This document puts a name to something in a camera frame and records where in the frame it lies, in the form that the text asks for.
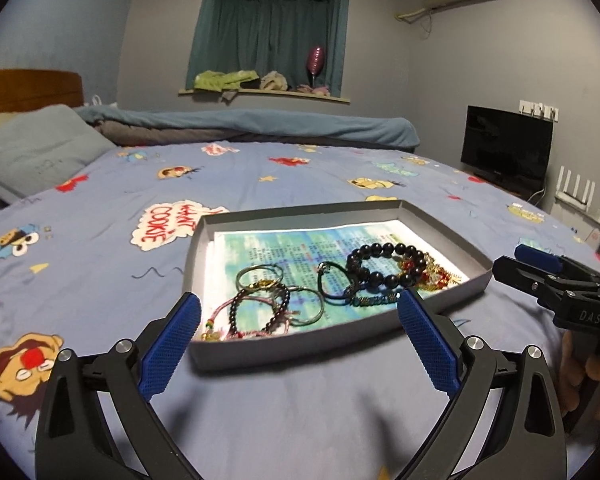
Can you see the white wifi router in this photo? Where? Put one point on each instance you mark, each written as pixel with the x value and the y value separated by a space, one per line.
pixel 574 191

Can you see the pink balloon on stick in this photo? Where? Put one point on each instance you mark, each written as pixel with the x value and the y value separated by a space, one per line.
pixel 315 63

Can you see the wooden window sill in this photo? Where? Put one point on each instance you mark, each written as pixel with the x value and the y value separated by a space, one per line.
pixel 231 95

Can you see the blue green printed paper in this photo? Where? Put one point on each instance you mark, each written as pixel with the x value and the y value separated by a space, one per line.
pixel 360 269

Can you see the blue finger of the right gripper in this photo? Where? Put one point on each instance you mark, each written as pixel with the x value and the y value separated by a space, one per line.
pixel 536 257
pixel 532 280

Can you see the black television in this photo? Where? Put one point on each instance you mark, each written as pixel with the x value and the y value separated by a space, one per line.
pixel 512 149

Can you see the blue cartoon bed sheet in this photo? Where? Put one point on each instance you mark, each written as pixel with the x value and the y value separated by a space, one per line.
pixel 95 259

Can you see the blue grey folded duvet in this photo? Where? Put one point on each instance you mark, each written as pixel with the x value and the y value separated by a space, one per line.
pixel 134 127

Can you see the grey shallow cardboard box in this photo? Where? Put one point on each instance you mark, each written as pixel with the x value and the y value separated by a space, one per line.
pixel 241 353

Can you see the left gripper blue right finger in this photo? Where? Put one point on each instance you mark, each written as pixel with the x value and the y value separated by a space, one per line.
pixel 440 360

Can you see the green cloth on sill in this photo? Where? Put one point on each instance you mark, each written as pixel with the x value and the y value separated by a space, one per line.
pixel 209 80

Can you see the beige cloth on sill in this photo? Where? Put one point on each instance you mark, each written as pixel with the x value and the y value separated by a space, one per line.
pixel 274 81

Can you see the wall power socket strip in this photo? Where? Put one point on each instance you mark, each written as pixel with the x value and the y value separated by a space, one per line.
pixel 538 110

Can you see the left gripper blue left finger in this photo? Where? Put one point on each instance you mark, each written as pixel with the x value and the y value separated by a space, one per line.
pixel 164 342

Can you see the thin silver bangle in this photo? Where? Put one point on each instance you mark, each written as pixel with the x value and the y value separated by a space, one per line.
pixel 306 306

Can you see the teal window curtain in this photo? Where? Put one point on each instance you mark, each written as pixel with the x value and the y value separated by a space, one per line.
pixel 266 35

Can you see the right hand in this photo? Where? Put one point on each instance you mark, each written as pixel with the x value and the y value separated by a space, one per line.
pixel 571 375

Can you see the wooden headboard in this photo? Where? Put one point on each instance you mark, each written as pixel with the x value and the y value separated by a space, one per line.
pixel 24 90

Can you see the grey blue pillow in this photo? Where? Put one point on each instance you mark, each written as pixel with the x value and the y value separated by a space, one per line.
pixel 40 150

